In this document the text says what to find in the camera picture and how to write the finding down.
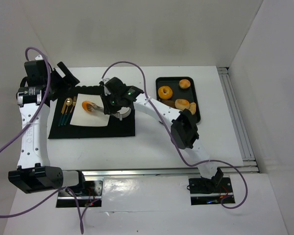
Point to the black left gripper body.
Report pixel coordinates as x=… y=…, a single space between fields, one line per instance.
x=64 y=77

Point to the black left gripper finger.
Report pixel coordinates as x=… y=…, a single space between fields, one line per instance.
x=58 y=85
x=69 y=78

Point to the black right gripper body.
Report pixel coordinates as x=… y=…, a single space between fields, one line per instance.
x=107 y=105

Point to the metal serving tongs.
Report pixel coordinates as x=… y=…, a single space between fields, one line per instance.
x=98 y=108

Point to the orange round bun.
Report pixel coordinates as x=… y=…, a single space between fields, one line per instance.
x=88 y=106

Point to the orange ring donut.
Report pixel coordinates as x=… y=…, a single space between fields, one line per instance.
x=165 y=92

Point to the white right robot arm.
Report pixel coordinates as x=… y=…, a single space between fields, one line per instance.
x=180 y=126

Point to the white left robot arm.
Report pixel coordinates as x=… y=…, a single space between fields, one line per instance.
x=34 y=172

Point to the pale oblong bread roll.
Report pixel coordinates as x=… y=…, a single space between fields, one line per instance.
x=192 y=108

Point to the white square plate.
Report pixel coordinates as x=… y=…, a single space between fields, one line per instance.
x=82 y=118

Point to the black scalloped placemat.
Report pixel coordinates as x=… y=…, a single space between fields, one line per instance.
x=114 y=128

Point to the brown croissant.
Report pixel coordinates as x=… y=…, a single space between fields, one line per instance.
x=169 y=103

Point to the pale small round bun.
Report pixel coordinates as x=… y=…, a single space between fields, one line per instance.
x=184 y=84

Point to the black baking tray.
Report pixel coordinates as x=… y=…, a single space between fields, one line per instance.
x=188 y=94

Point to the gold spoon green handle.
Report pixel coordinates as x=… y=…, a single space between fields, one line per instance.
x=69 y=101

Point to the gold fork green handle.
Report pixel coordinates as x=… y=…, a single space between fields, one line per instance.
x=70 y=111

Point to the gold knife green handle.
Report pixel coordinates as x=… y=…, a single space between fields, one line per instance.
x=62 y=112

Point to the white two-handled soup bowl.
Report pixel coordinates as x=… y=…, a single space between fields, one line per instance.
x=122 y=113

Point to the pale glazed ring donut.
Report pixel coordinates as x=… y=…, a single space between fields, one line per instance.
x=182 y=104

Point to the aluminium front rail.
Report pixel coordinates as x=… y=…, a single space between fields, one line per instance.
x=140 y=172

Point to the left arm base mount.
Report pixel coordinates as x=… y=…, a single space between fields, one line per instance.
x=89 y=196

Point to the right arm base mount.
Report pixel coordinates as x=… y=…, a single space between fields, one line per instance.
x=202 y=194

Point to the aluminium side rail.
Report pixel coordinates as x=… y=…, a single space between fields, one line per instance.
x=249 y=161

